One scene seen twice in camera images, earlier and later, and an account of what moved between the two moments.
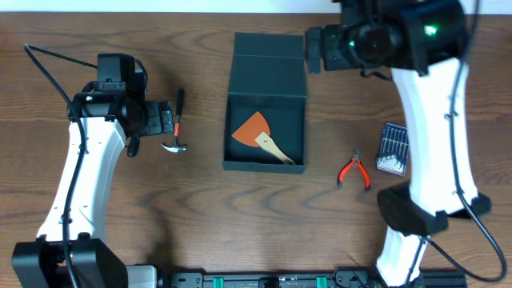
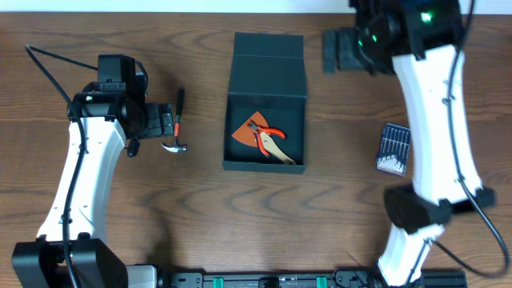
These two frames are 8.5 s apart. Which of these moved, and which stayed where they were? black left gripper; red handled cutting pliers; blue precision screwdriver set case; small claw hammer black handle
Moved: red handled cutting pliers
Stayed: small claw hammer black handle; blue precision screwdriver set case; black left gripper
